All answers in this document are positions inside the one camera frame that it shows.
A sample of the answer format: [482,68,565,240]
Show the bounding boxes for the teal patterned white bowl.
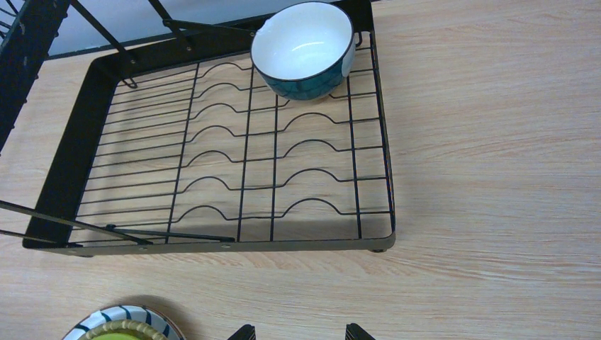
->
[250,1,356,101]

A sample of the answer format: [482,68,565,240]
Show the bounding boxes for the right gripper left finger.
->
[228,324,256,340]

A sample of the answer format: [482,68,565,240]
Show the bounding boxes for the green plate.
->
[79,319,167,340]

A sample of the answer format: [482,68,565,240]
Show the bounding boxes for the black wire dish rack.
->
[1,1,395,257]

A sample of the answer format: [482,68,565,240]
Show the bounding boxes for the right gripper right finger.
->
[344,323,375,340]

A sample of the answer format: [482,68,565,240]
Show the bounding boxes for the blue striped white plate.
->
[63,305,186,339]

